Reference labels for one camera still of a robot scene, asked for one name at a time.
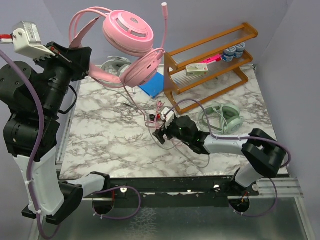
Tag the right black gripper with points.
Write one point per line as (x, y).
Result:
(159, 133)

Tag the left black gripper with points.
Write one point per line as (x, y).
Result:
(75, 59)

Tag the pink grey headphones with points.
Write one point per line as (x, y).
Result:
(129, 34)

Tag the mint green headphones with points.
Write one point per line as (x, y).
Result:
(229, 116)

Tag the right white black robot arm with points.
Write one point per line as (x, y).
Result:
(265, 155)

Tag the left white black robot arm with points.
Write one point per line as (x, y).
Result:
(34, 100)

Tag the blue notebook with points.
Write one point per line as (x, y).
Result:
(154, 86)

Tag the wooden three-tier rack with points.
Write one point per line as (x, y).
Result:
(177, 82)

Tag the white green red box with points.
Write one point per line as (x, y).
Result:
(196, 69)

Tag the pink marker pen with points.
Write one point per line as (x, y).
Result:
(212, 59)

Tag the blue white jar left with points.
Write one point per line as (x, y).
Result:
(228, 54)

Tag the blue white jar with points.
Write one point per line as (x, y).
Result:
(228, 54)
(239, 49)

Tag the blue white jar right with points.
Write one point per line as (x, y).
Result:
(239, 49)

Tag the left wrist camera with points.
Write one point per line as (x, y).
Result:
(26, 41)

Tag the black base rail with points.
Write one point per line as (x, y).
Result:
(175, 192)

